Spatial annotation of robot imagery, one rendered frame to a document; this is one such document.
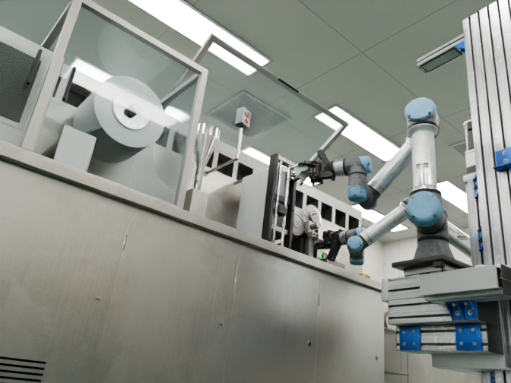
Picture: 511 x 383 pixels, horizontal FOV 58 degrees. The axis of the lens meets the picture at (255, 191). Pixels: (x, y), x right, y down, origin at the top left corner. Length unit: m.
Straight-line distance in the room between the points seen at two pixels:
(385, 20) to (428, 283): 2.32
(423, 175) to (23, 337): 1.44
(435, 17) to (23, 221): 2.95
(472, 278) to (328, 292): 0.86
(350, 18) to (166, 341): 2.63
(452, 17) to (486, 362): 2.47
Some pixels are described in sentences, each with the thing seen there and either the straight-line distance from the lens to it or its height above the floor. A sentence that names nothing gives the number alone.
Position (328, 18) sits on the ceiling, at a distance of 3.55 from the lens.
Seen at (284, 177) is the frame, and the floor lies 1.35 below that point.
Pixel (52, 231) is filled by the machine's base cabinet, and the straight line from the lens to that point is 1.55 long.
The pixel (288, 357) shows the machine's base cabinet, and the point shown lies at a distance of 2.04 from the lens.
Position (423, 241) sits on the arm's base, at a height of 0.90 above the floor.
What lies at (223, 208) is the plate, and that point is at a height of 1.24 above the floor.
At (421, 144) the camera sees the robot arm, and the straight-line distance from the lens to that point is 1.89.
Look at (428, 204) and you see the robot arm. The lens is 1.75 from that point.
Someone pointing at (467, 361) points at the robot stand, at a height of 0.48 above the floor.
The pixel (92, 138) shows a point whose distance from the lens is 1.74.
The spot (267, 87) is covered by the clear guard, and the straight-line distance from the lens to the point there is 2.69.
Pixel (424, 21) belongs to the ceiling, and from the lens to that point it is 3.63.
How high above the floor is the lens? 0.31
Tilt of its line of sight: 23 degrees up
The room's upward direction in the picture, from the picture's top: 7 degrees clockwise
